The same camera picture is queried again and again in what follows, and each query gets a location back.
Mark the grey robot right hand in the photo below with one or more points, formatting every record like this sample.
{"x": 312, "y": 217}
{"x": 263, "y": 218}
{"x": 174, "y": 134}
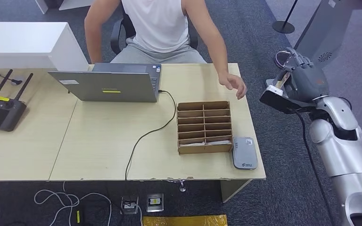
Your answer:
{"x": 309, "y": 82}

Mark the person's left hand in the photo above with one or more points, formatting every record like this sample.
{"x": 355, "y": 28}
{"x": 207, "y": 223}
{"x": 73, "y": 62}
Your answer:
{"x": 232, "y": 82}

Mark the person's left forearm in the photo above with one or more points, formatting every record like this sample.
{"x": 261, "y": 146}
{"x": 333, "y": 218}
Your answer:
{"x": 218, "y": 56}

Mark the person's right forearm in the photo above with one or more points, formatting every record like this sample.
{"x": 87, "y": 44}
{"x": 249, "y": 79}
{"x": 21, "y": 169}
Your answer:
{"x": 94, "y": 50}

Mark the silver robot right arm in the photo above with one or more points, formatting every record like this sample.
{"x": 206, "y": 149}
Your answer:
{"x": 343, "y": 149}

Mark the cardboard card organiser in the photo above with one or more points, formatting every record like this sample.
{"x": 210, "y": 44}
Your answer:
{"x": 204, "y": 149}

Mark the grey card reader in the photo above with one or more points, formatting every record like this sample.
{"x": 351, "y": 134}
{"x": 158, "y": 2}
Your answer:
{"x": 244, "y": 154}

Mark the person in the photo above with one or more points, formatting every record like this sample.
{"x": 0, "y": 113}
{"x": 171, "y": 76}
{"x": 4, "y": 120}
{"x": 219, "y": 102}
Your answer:
{"x": 159, "y": 25}

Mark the chrome stanchion base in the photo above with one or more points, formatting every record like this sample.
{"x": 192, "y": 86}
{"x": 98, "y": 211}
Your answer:
{"x": 281, "y": 59}

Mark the grey kiosk stand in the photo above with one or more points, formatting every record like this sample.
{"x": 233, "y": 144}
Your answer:
{"x": 321, "y": 34}

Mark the beige desk leg panel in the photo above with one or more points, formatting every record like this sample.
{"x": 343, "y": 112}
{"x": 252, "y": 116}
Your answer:
{"x": 230, "y": 188}

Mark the chrome desk fitting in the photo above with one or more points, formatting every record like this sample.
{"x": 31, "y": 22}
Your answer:
{"x": 182, "y": 187}

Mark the black office chair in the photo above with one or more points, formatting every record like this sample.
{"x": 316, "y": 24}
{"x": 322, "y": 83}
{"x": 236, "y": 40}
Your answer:
{"x": 117, "y": 34}

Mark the grey laptop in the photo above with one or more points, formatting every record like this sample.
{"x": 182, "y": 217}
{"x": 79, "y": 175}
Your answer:
{"x": 107, "y": 83}

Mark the closed floor socket box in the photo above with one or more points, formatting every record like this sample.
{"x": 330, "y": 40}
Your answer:
{"x": 154, "y": 202}

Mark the yellow foil sheet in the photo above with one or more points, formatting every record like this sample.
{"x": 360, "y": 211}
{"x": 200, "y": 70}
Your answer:
{"x": 184, "y": 221}

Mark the white furniture base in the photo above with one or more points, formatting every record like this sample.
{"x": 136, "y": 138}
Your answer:
{"x": 42, "y": 5}

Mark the white cabinet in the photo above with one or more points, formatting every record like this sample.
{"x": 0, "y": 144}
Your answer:
{"x": 23, "y": 43}

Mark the black remote controller with antennas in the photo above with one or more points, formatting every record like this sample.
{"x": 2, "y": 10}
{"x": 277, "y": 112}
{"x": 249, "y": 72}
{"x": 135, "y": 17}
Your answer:
{"x": 1, "y": 114}

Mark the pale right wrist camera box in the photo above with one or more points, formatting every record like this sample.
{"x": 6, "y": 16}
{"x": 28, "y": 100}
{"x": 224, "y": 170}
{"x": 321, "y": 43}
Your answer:
{"x": 274, "y": 90}

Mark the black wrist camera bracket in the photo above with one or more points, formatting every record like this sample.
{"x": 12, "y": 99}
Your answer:
{"x": 277, "y": 103}

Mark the black stanchion post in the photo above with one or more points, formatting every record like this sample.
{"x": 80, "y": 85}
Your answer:
{"x": 283, "y": 27}

